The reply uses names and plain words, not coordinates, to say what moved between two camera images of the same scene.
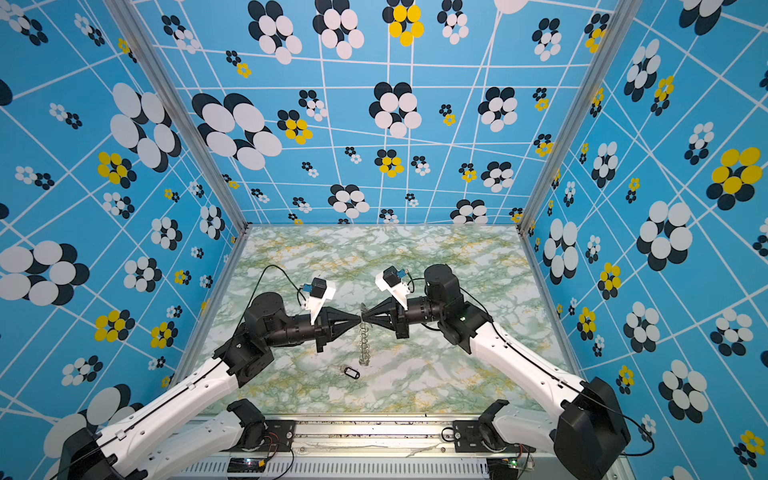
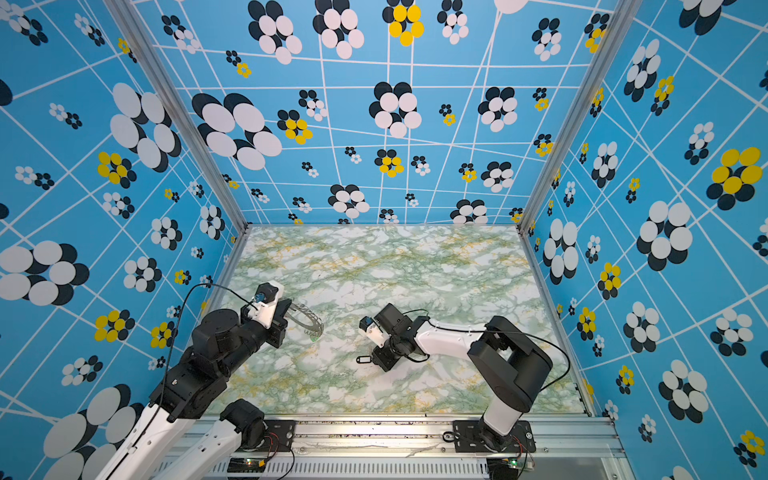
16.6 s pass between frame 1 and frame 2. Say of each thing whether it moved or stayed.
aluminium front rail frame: stayed
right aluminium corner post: stayed
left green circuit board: stayed
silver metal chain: moved
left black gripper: moved
